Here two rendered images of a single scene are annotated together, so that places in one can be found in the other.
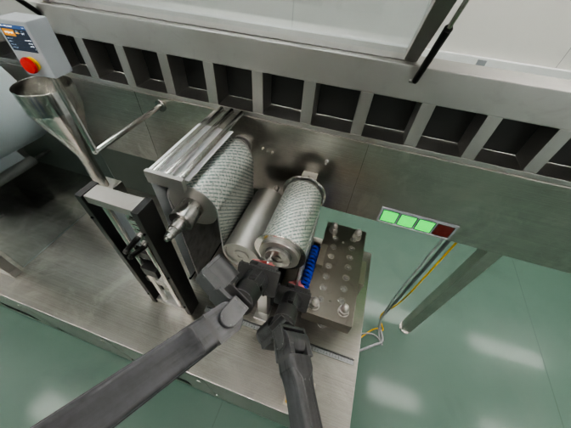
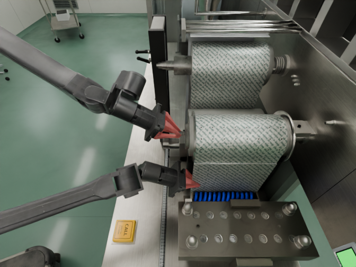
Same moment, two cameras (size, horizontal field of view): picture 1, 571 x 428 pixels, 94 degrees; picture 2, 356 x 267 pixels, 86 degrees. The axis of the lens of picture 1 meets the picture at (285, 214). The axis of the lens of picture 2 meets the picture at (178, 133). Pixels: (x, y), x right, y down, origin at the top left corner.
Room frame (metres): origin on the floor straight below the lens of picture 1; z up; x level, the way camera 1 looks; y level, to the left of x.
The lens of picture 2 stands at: (0.27, -0.34, 1.66)
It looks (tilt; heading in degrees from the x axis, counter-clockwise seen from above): 48 degrees down; 75
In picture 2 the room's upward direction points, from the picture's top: straight up
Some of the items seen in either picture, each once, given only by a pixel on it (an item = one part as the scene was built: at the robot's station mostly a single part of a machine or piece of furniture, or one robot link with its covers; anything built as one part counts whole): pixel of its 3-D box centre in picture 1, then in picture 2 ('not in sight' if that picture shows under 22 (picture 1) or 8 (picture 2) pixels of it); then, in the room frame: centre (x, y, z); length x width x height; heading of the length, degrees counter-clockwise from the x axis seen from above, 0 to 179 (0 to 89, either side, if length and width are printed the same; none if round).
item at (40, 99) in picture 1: (48, 95); not in sight; (0.69, 0.68, 1.50); 0.14 x 0.14 x 0.06
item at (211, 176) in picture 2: (307, 252); (228, 179); (0.51, -0.08, 1.11); 0.23 x 0.01 x 0.18; 165
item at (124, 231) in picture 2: not in sight; (124, 230); (0.14, -0.09, 0.91); 0.07 x 0.07 x 0.02; 75
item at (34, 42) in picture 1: (33, 47); not in sight; (0.57, 0.53, 1.66); 0.07 x 0.07 x 0.10; 81
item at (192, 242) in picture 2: (344, 308); (192, 240); (0.35, -0.21, 1.05); 0.04 x 0.04 x 0.04
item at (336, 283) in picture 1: (336, 270); (240, 229); (0.51, -0.21, 1.00); 0.40 x 0.16 x 0.06; 165
